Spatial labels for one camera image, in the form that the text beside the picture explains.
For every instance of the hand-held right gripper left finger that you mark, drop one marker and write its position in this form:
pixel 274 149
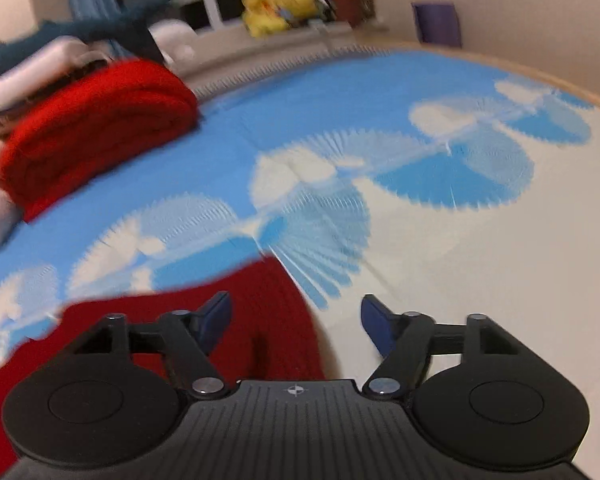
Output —
pixel 216 319

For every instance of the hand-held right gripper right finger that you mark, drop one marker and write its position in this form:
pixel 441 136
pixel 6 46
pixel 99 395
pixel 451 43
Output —
pixel 376 320

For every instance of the dark red knit sweater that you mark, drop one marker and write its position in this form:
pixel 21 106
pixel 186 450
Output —
pixel 275 305

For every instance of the blue patterned bed sheet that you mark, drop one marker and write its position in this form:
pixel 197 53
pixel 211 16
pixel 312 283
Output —
pixel 430 250

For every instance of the folded bright red blanket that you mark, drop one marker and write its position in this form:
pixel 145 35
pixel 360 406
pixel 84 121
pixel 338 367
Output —
pixel 95 130

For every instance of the purple box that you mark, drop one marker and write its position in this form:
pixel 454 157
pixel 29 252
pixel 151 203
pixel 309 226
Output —
pixel 437 24

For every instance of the yellow plush toy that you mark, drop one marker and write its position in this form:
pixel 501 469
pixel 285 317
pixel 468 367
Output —
pixel 261 14
pixel 297 0

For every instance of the folded white quilt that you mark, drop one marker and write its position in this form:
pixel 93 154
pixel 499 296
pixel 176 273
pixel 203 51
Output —
pixel 35 67

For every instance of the teal cloth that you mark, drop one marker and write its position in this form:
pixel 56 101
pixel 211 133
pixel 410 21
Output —
pixel 105 22

